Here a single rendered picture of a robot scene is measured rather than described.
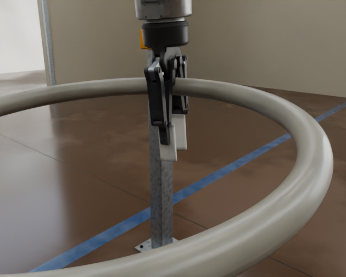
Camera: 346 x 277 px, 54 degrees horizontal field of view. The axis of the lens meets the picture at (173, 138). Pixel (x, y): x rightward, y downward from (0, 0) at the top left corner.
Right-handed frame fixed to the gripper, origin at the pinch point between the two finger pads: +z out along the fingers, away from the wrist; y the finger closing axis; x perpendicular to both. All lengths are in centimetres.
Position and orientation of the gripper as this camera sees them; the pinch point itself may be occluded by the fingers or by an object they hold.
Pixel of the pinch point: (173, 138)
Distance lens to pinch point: 61.8
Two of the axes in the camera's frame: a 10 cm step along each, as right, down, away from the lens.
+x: 9.3, 0.8, -3.7
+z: 0.7, 9.3, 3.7
